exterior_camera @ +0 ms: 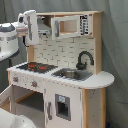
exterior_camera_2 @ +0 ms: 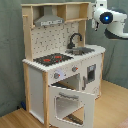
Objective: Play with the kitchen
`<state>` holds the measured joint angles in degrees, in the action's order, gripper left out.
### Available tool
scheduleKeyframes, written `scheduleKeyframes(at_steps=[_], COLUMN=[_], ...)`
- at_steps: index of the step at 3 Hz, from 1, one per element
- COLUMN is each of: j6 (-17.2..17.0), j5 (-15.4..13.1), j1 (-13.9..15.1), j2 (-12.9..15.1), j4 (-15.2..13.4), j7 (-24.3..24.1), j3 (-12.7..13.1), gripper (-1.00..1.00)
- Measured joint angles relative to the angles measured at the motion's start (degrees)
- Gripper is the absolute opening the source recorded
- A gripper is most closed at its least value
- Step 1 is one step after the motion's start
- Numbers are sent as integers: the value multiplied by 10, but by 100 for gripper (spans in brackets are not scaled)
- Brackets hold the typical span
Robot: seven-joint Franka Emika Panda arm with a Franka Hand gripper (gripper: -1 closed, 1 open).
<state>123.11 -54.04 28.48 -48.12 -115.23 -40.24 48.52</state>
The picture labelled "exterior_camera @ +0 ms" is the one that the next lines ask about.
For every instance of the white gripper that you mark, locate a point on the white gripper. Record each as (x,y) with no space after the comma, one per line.
(27,27)

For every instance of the white oven door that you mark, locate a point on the white oven door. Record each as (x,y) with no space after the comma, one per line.
(6,94)

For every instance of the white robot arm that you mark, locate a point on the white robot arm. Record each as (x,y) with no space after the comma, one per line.
(9,48)

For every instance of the wooden toy kitchen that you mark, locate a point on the wooden toy kitchen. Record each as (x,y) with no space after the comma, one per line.
(63,53)

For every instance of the grey range hood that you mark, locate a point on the grey range hood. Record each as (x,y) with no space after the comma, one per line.
(42,28)

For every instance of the white microwave door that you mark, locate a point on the white microwave door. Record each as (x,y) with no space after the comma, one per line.
(71,26)

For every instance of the black toy stovetop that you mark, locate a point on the black toy stovetop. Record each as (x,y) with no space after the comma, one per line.
(37,67)

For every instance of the left red stove knob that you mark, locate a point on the left red stove knob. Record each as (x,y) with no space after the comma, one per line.
(15,79)

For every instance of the red stove knob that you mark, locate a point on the red stove knob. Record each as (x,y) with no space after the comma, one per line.
(15,79)
(34,84)

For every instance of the right red stove knob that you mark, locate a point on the right red stove knob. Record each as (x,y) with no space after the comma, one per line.
(34,84)

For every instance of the black toy faucet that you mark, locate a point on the black toy faucet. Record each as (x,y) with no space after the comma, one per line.
(80,65)

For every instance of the grey toy sink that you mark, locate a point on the grey toy sink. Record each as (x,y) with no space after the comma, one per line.
(72,74)

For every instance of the white fridge door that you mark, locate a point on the white fridge door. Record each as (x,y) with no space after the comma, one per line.
(75,105)

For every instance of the grey ice dispenser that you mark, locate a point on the grey ice dispenser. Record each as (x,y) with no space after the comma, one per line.
(62,104)

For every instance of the grey fridge door handle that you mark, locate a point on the grey fridge door handle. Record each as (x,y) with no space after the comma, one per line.
(49,111)

